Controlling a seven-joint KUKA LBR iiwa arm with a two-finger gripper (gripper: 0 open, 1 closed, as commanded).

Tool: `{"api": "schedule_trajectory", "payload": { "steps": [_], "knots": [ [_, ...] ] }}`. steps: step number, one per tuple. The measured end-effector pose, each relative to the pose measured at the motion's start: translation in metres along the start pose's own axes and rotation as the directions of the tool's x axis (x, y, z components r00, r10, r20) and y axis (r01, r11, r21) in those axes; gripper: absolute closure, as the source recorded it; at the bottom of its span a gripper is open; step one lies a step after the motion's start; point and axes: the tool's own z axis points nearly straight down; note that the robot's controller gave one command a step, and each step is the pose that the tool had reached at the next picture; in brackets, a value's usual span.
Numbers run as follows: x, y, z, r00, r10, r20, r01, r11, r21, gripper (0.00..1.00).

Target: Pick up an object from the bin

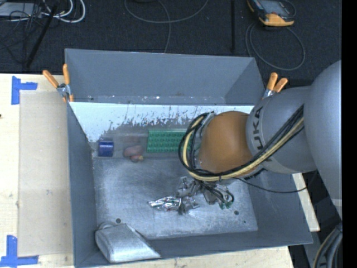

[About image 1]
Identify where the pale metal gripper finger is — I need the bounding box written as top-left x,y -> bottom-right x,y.
177,197 -> 201,216
177,176 -> 197,198

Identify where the shiny crumpled foil wrapper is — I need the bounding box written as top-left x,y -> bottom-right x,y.
147,195 -> 182,212

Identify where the dark green flat block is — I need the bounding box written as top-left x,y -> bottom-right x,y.
146,129 -> 194,154

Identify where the grey metal bin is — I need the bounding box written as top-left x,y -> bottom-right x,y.
64,48 -> 313,267

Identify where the red-brown toy food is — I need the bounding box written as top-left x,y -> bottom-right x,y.
123,145 -> 144,163

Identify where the grey flat pouch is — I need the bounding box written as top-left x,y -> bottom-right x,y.
94,221 -> 162,264

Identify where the pale flat board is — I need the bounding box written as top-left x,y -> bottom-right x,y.
17,90 -> 74,258

